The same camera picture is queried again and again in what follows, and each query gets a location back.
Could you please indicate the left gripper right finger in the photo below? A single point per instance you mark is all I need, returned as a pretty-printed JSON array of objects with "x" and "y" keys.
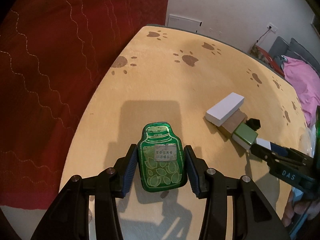
[{"x": 253, "y": 215}]

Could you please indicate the grey sofa cushion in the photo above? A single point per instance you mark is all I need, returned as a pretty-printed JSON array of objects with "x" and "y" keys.
[{"x": 294, "y": 50}]

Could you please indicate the brown block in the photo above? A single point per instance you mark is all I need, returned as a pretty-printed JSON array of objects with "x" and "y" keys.
[{"x": 232, "y": 123}]

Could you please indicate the small black block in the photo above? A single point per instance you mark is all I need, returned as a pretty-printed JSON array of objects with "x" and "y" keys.
[{"x": 253, "y": 123}]

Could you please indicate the red patterned bag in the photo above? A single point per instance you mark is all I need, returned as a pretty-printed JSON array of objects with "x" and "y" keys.
[{"x": 265, "y": 57}]

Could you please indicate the pink cloth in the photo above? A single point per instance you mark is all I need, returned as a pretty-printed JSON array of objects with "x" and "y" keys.
[{"x": 305, "y": 81}]

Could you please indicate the framed wall picture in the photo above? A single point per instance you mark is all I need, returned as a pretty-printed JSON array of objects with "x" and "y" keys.
[{"x": 315, "y": 23}]

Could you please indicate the green bottle-shaped tin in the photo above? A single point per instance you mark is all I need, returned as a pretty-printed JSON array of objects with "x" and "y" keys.
[{"x": 161, "y": 158}]

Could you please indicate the clear glass bowl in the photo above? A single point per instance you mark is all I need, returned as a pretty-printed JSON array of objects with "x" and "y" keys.
[{"x": 307, "y": 141}]

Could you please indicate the person's right hand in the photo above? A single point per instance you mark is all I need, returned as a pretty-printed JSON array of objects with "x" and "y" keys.
[{"x": 310, "y": 208}]

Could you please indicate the red curtain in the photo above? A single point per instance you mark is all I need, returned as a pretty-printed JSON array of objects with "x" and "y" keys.
[{"x": 54, "y": 54}]

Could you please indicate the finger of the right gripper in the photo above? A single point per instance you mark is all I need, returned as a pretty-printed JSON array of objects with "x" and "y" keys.
[
  {"x": 264, "y": 154},
  {"x": 295, "y": 152}
]

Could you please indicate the long white block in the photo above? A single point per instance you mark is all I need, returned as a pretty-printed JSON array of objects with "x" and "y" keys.
[{"x": 221, "y": 111}]

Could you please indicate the green-topped white block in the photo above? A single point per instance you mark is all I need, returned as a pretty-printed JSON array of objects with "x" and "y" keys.
[{"x": 244, "y": 136}]

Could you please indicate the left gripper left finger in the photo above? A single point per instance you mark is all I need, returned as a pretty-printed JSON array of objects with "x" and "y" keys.
[{"x": 68, "y": 215}]

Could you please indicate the white wall panel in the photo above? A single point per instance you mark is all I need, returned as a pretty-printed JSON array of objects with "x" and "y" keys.
[{"x": 178, "y": 22}]

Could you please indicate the wall power socket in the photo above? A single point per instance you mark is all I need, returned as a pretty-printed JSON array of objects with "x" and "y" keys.
[{"x": 272, "y": 27}]

